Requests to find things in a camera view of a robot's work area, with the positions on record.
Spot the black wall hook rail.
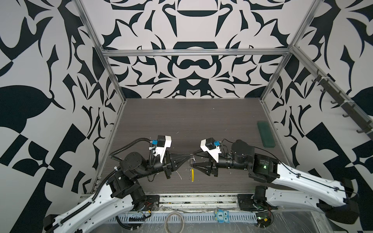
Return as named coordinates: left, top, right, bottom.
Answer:
left=312, top=70, right=373, bottom=140

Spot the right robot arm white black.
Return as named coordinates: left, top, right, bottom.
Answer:
left=193, top=138, right=360, bottom=224

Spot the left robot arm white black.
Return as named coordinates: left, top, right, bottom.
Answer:
left=43, top=152, right=191, bottom=233

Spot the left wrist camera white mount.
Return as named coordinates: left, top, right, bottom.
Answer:
left=150, top=136, right=172, bottom=163

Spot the green rectangular plastic case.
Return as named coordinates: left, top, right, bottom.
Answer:
left=257, top=121, right=276, bottom=148

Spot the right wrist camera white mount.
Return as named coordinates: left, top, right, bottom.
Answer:
left=200, top=137, right=221, bottom=163

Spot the metal keyring with keys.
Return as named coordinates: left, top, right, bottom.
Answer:
left=189, top=153, right=195, bottom=172

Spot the blue monster sticker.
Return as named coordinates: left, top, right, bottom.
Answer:
left=215, top=209, right=230, bottom=223

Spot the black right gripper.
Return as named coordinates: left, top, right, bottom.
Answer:
left=192, top=146, right=251, bottom=177

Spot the black corrugated cable conduit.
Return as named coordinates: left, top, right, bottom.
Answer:
left=109, top=137, right=152, bottom=161

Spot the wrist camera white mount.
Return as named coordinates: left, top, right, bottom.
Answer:
left=200, top=137, right=221, bottom=163
left=150, top=136, right=172, bottom=163

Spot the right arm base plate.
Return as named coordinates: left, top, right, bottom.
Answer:
left=237, top=194, right=263, bottom=211

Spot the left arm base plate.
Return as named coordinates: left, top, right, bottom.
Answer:
left=132, top=195, right=160, bottom=211

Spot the white tape roll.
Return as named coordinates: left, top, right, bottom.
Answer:
left=164, top=211, right=185, bottom=233

